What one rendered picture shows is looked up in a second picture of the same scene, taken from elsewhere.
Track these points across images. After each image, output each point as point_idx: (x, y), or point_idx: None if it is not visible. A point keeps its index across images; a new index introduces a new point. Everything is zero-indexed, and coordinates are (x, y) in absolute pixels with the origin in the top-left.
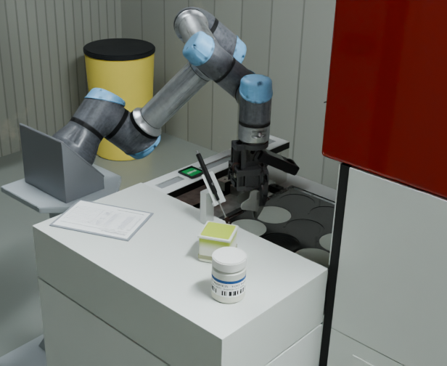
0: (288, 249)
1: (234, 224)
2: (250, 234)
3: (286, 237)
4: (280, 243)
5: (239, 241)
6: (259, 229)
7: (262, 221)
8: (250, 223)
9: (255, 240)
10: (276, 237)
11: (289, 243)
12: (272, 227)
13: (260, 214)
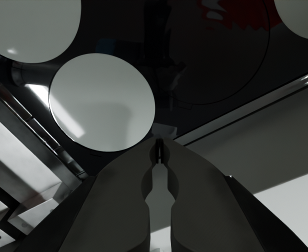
0: (251, 32)
1: (76, 133)
2: (275, 193)
3: (183, 7)
4: (210, 44)
5: (294, 226)
6: (112, 78)
7: (68, 54)
8: (75, 91)
9: None
10: (168, 43)
11: (221, 12)
12: (110, 34)
13: (17, 43)
